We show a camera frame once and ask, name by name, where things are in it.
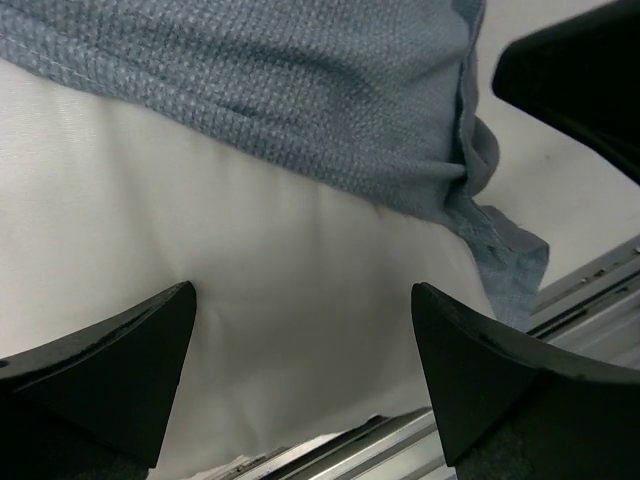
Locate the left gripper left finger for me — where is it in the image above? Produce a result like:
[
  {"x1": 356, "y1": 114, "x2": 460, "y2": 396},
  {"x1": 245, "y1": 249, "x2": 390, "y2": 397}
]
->
[{"x1": 1, "y1": 282, "x2": 195, "y2": 479}]

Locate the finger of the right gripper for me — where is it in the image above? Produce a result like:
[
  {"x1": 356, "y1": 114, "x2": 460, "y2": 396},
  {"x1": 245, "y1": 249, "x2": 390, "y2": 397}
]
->
[{"x1": 492, "y1": 1, "x2": 639, "y2": 175}]

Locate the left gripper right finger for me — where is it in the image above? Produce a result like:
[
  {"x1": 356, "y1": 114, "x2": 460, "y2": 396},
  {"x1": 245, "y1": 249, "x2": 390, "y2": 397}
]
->
[{"x1": 411, "y1": 283, "x2": 639, "y2": 479}]

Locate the striped blue beige pillowcase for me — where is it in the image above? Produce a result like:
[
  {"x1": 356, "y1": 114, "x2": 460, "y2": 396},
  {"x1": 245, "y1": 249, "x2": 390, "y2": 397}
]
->
[{"x1": 1, "y1": 1, "x2": 549, "y2": 331}]

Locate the white pillow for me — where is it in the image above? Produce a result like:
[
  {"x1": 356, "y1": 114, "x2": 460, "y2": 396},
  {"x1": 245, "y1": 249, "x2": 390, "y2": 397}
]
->
[{"x1": 1, "y1": 62, "x2": 492, "y2": 479}]

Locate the aluminium rail frame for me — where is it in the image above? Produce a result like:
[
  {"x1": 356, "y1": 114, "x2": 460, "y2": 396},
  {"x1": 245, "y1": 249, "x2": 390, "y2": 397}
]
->
[{"x1": 217, "y1": 239, "x2": 639, "y2": 479}]

